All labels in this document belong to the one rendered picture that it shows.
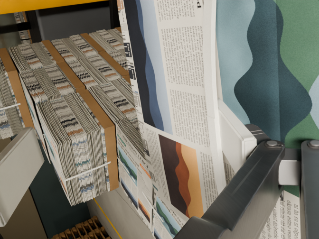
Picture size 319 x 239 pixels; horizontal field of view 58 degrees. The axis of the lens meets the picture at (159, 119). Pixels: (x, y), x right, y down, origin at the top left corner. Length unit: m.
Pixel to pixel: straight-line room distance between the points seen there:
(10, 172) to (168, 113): 0.15
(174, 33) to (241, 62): 0.08
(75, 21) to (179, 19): 2.06
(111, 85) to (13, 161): 1.17
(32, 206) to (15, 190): 8.61
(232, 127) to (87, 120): 1.00
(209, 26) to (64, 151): 0.95
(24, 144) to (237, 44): 0.15
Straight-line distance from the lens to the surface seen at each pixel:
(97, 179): 1.27
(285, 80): 0.17
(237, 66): 0.19
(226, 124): 0.18
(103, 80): 1.39
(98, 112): 1.17
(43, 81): 1.44
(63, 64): 1.55
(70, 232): 8.17
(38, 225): 9.16
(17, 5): 2.02
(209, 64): 0.19
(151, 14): 0.27
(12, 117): 1.69
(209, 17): 0.18
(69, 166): 1.16
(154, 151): 0.34
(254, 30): 0.18
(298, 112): 0.17
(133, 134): 1.06
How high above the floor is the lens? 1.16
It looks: 26 degrees down
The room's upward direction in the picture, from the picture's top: 110 degrees counter-clockwise
